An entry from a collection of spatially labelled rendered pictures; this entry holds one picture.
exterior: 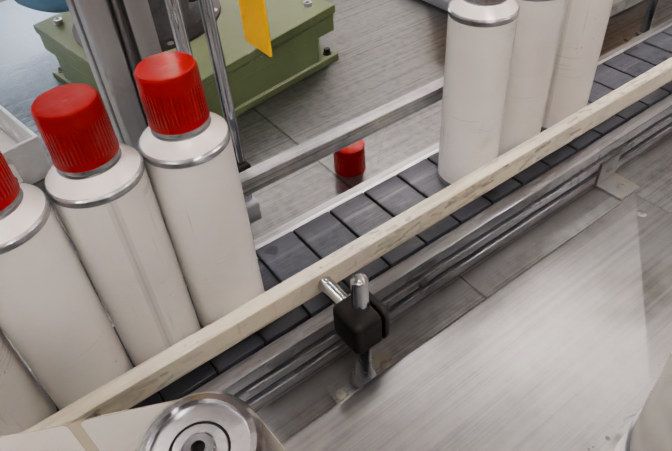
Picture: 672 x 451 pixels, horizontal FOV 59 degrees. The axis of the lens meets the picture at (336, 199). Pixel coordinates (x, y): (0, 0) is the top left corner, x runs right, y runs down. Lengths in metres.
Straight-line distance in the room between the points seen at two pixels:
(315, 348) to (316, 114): 0.36
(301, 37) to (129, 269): 0.49
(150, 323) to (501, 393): 0.23
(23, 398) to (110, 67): 0.22
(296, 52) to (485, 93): 0.36
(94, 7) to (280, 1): 0.42
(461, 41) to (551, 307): 0.20
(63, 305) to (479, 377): 0.26
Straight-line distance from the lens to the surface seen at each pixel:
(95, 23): 0.45
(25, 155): 0.72
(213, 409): 0.20
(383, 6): 1.00
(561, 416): 0.42
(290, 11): 0.81
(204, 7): 0.42
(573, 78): 0.59
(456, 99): 0.49
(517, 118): 0.55
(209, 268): 0.39
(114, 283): 0.37
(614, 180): 0.66
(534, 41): 0.52
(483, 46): 0.46
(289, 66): 0.79
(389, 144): 0.68
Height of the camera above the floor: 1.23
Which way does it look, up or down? 41 degrees down
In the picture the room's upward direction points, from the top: 5 degrees counter-clockwise
